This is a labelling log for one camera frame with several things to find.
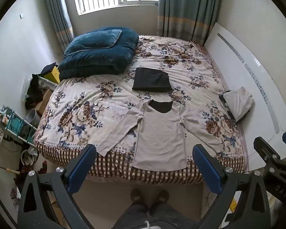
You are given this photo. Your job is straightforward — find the green storage rack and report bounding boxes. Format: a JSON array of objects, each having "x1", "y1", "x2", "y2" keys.
[{"x1": 0, "y1": 104, "x2": 38, "y2": 146}]

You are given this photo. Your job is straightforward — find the blue-grey curtain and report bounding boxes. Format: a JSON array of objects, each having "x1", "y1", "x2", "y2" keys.
[
  {"x1": 157, "y1": 0, "x2": 222, "y2": 47},
  {"x1": 42, "y1": 0, "x2": 75, "y2": 53}
]

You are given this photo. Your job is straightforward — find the red and black slipper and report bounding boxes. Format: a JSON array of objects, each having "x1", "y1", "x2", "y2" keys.
[{"x1": 37, "y1": 160, "x2": 48, "y2": 174}]

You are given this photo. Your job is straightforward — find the cardboard box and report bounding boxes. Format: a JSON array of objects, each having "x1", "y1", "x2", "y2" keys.
[{"x1": 35, "y1": 89, "x2": 53, "y2": 116}]

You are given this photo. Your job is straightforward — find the beige long-sleeve shirt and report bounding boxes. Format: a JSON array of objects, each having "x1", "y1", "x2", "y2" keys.
[{"x1": 96, "y1": 99, "x2": 226, "y2": 172}]

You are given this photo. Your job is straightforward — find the blue folded quilt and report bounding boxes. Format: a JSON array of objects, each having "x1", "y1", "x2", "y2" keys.
[{"x1": 58, "y1": 27, "x2": 139, "y2": 80}]

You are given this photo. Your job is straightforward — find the yellow box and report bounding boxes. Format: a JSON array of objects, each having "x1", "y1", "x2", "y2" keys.
[{"x1": 43, "y1": 66, "x2": 61, "y2": 84}]

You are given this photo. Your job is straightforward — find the white round floor item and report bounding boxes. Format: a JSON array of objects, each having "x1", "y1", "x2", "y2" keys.
[{"x1": 21, "y1": 147, "x2": 39, "y2": 167}]

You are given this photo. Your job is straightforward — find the black folded garment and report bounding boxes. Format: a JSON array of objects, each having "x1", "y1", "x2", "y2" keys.
[{"x1": 132, "y1": 67, "x2": 173, "y2": 92}]

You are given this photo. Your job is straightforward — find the blue velvet pillow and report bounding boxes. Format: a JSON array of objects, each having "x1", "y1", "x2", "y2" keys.
[{"x1": 63, "y1": 29, "x2": 122, "y2": 58}]

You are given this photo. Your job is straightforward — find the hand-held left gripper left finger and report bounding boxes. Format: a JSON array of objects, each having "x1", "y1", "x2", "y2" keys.
[{"x1": 17, "y1": 144, "x2": 97, "y2": 229}]

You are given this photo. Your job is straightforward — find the wooden stick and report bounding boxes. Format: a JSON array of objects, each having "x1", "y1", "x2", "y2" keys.
[{"x1": 0, "y1": 161, "x2": 21, "y2": 175}]

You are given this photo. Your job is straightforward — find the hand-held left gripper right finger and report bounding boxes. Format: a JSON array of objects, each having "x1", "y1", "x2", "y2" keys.
[{"x1": 192, "y1": 144, "x2": 271, "y2": 229}]

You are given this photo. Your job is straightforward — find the white glossy headboard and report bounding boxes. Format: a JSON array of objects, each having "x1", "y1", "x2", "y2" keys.
[{"x1": 204, "y1": 22, "x2": 286, "y2": 172}]

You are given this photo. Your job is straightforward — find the white folded garment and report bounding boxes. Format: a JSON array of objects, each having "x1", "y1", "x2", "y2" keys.
[{"x1": 223, "y1": 86, "x2": 254, "y2": 124}]

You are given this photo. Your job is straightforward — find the person's grey pants legs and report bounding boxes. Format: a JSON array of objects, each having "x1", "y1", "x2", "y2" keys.
[{"x1": 113, "y1": 202, "x2": 202, "y2": 229}]

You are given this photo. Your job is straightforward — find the black cloth on box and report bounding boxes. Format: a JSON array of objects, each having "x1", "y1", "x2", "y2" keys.
[{"x1": 40, "y1": 63, "x2": 58, "y2": 76}]

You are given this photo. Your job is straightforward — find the brown slipper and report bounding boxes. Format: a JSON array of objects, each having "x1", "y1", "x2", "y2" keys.
[
  {"x1": 149, "y1": 189, "x2": 170, "y2": 214},
  {"x1": 130, "y1": 188, "x2": 149, "y2": 211}
]

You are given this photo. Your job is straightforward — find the black hanging clothes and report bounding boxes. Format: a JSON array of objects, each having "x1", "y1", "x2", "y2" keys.
[{"x1": 25, "y1": 74, "x2": 45, "y2": 110}]

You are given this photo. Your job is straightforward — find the grey bucket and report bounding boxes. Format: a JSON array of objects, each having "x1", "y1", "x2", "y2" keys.
[{"x1": 26, "y1": 108, "x2": 41, "y2": 126}]

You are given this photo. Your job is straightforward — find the bed with floral sheet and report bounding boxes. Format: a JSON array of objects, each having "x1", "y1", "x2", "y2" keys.
[{"x1": 33, "y1": 35, "x2": 250, "y2": 186}]

